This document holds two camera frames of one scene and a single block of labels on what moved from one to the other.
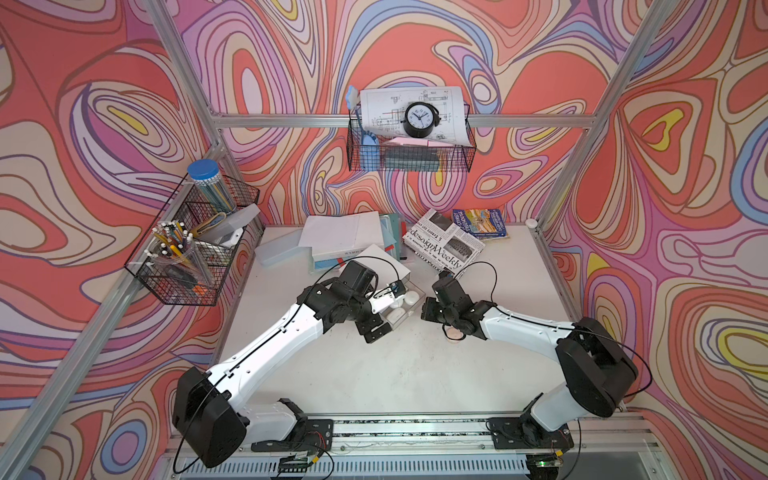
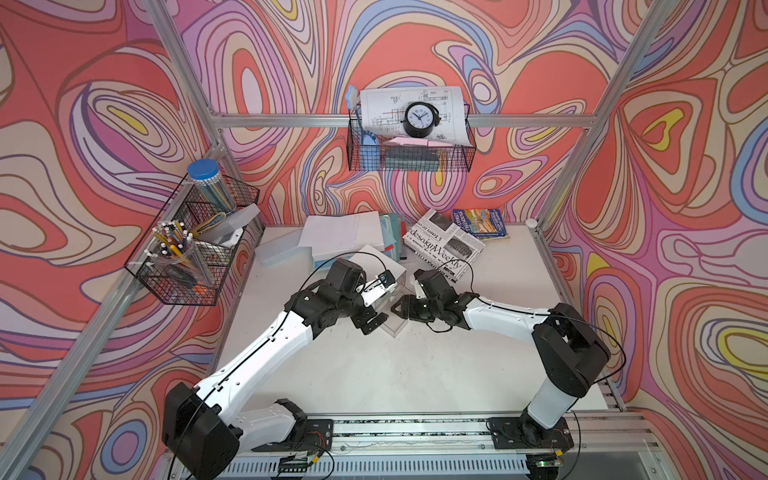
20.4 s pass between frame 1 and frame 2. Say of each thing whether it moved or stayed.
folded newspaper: stayed
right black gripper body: moved
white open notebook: stayed
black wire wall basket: stayed
